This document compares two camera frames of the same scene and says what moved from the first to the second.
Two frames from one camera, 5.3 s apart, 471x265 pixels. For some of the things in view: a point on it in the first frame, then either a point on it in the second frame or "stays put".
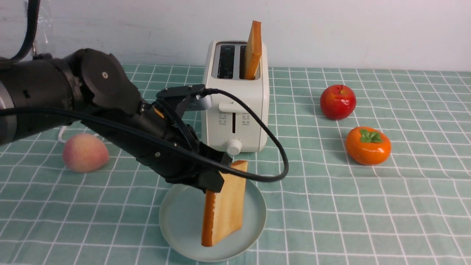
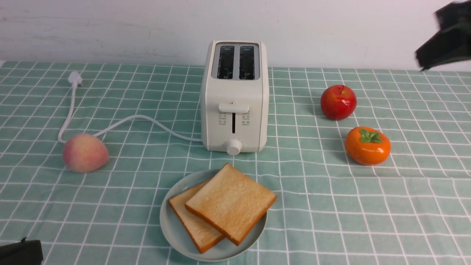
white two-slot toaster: x=229 y=127 stays put
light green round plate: x=181 y=216 stays put
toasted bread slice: x=223 y=210 to x=204 y=236
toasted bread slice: x=253 y=51 to x=231 y=202
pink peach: x=85 y=153 stays put
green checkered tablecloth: x=413 y=208 stays put
